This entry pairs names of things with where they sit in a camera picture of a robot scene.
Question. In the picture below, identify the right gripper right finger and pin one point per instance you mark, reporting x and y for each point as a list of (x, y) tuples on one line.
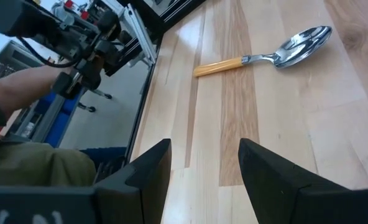
[(280, 193)]

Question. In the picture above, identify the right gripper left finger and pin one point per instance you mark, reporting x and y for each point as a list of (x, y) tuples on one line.
[(140, 193)]

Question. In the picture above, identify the person's forearm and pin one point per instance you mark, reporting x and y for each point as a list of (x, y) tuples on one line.
[(22, 87)]

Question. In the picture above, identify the blue cart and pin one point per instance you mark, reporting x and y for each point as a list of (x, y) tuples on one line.
[(58, 124)]

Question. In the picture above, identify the black aluminium table frame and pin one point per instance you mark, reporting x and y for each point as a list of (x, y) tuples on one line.
[(142, 102)]

